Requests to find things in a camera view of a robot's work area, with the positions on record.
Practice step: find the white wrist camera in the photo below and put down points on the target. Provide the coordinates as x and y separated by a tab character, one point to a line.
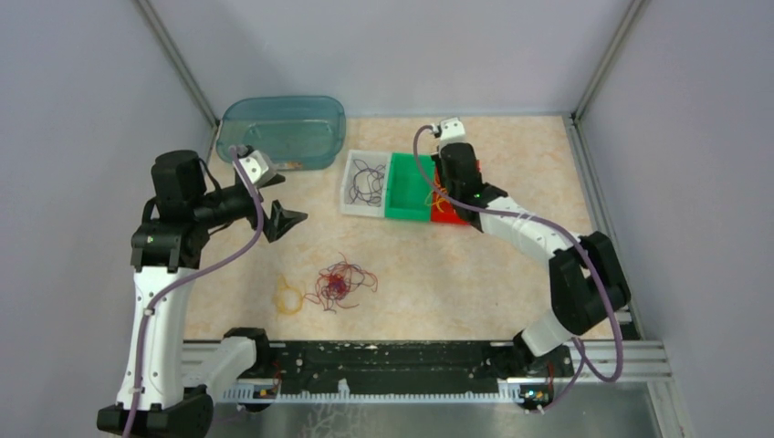
449	131
260	170

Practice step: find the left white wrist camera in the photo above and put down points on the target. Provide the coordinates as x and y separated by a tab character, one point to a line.
260	170

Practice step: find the white plastic bin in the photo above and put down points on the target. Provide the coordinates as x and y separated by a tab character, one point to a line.
363	183

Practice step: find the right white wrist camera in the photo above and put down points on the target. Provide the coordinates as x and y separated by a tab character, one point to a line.
449	131

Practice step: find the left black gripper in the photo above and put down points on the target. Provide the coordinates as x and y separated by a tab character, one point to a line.
280	221

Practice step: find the green plastic bin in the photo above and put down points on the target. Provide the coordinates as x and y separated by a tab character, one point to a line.
407	195

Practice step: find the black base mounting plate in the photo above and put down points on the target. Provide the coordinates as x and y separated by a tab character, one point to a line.
397	367

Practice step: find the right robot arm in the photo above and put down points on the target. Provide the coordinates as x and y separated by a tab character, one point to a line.
586	281

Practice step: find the blue transparent plastic tub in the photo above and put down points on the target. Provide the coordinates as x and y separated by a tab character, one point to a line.
297	133

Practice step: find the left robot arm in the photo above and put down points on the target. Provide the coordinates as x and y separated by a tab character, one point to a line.
156	397

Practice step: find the red plastic bin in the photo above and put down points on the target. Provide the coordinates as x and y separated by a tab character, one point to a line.
441	211

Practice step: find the white slotted cable duct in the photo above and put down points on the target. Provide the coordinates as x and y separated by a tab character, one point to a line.
248	393

